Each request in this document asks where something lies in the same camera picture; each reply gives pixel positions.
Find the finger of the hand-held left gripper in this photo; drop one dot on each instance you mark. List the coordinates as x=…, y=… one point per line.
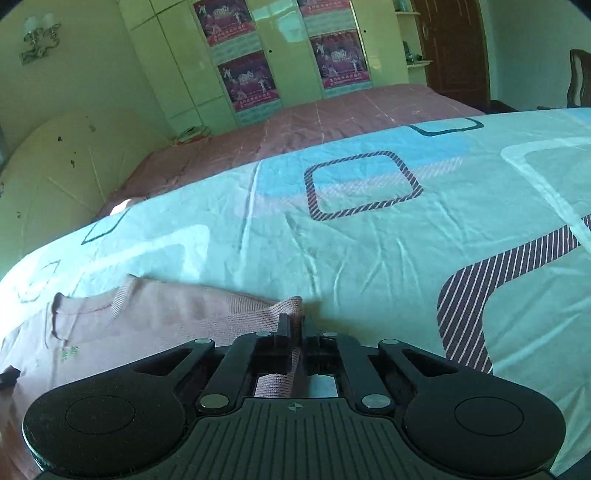
x=8, y=377

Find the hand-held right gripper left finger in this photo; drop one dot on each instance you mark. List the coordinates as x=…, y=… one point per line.
x=284, y=339

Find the cream curved headboard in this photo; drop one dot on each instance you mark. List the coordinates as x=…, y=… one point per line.
x=69, y=175

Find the brown wooden chair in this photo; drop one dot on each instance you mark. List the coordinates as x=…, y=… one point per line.
x=579, y=78

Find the cream corner shelf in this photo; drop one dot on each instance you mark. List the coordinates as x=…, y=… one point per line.
x=413, y=55

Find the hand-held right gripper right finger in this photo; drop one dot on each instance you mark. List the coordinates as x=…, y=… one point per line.
x=310, y=344

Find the pink bed cover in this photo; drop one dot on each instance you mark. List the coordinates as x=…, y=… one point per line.
x=295, y=129

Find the patterned light blue bed sheet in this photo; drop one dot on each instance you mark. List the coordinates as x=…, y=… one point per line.
x=369, y=258

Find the brown wooden door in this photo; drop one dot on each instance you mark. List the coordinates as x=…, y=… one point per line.
x=455, y=50

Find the metal wall lamp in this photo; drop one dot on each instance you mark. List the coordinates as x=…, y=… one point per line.
x=39, y=39

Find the stack of books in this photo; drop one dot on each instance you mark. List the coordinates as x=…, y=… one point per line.
x=195, y=133

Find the cream glossy wardrobe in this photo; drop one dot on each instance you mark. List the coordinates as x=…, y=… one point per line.
x=184, y=69

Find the purple wall poster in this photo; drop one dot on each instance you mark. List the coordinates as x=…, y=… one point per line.
x=340, y=57
x=323, y=7
x=224, y=21
x=249, y=81

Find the pink knit sweater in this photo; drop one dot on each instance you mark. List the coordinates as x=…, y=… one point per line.
x=152, y=318

